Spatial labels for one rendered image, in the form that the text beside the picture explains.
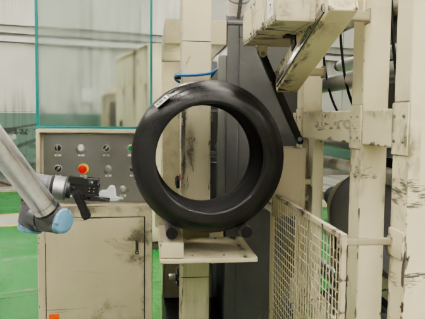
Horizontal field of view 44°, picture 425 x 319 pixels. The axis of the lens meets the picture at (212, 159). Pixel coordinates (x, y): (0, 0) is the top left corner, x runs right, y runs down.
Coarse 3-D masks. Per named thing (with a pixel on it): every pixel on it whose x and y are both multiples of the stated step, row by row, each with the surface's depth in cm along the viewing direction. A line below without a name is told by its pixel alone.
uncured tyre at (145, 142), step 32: (160, 96) 196; (192, 96) 191; (224, 96) 193; (160, 128) 190; (256, 128) 195; (256, 160) 224; (160, 192) 192; (256, 192) 196; (192, 224) 196; (224, 224) 197
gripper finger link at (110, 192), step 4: (108, 188) 200; (112, 188) 200; (100, 192) 200; (104, 192) 200; (108, 192) 200; (112, 192) 200; (100, 196) 199; (104, 196) 200; (108, 196) 200; (112, 196) 200; (112, 200) 200; (116, 200) 201; (120, 200) 202
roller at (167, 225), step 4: (164, 220) 216; (164, 224) 211; (168, 224) 203; (168, 228) 196; (172, 228) 196; (176, 228) 199; (168, 232) 196; (172, 232) 196; (176, 232) 196; (168, 236) 196; (172, 236) 196; (176, 236) 196
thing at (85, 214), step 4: (76, 192) 199; (76, 196) 199; (80, 196) 200; (76, 200) 199; (80, 200) 199; (80, 204) 199; (84, 204) 200; (80, 208) 199; (84, 208) 200; (80, 212) 199; (84, 212) 200; (88, 212) 201; (84, 216) 200; (88, 216) 200
